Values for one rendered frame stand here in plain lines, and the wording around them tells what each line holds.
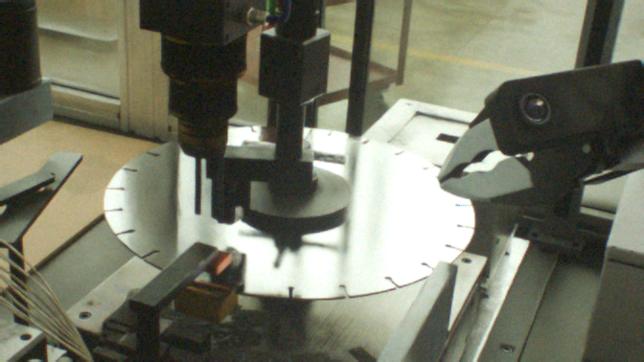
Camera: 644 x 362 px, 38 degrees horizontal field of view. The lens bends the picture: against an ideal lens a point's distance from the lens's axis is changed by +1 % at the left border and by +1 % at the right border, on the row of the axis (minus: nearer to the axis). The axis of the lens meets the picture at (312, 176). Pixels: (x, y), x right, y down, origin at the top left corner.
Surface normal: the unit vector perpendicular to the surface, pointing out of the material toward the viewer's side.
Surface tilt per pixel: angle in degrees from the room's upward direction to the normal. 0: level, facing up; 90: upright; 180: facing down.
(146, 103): 90
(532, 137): 48
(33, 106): 90
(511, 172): 76
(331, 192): 5
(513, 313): 0
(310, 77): 90
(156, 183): 0
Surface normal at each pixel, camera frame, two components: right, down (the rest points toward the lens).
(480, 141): -0.71, 0.02
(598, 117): 0.27, -0.28
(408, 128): 0.07, -0.90
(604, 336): -0.39, 0.37
